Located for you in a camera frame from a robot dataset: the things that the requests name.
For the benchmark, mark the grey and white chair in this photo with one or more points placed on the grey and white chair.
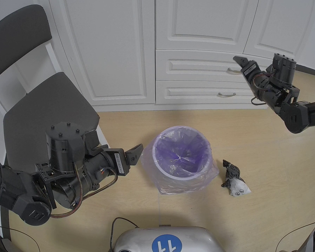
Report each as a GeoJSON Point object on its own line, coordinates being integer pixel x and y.
{"type": "Point", "coordinates": [47, 101]}

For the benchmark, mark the white wardrobe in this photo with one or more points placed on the white wardrobe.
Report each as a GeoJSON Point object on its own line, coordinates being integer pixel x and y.
{"type": "Point", "coordinates": [199, 22]}

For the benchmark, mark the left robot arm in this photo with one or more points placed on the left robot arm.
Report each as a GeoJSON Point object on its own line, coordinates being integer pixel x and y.
{"type": "Point", "coordinates": [63, 146]}

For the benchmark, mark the purple plastic bag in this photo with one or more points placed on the purple plastic bag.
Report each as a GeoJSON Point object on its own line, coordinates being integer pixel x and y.
{"type": "Point", "coordinates": [178, 151]}

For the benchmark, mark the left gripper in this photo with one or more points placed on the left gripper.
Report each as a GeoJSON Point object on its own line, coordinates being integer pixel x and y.
{"type": "Point", "coordinates": [102, 167]}

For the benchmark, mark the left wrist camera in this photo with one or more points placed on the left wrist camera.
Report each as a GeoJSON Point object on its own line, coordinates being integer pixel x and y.
{"type": "Point", "coordinates": [91, 140]}

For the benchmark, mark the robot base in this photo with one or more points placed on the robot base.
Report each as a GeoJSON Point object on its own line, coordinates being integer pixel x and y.
{"type": "Point", "coordinates": [168, 240]}

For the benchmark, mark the crumpled white printed paper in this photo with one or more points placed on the crumpled white printed paper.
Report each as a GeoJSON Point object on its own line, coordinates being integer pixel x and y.
{"type": "Point", "coordinates": [240, 189]}

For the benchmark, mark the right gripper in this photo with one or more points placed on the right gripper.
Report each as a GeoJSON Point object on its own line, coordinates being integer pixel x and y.
{"type": "Point", "coordinates": [257, 76]}

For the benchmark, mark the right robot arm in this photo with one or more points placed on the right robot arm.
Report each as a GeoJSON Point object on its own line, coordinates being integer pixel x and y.
{"type": "Point", "coordinates": [299, 111]}

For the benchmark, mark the white trash bin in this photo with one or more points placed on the white trash bin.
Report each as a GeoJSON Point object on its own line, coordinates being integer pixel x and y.
{"type": "Point", "coordinates": [183, 177]}

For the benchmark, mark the crumpled black plastic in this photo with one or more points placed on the crumpled black plastic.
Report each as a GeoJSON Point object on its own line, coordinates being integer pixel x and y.
{"type": "Point", "coordinates": [232, 171]}

